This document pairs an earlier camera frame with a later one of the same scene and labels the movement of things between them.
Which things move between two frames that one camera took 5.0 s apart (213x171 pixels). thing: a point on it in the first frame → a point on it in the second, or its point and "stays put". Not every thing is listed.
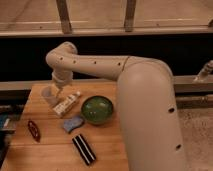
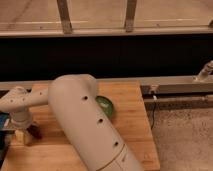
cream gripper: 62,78 → 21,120
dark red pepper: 34,131 stays put
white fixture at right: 204,73 stays put
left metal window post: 64,17 stays put
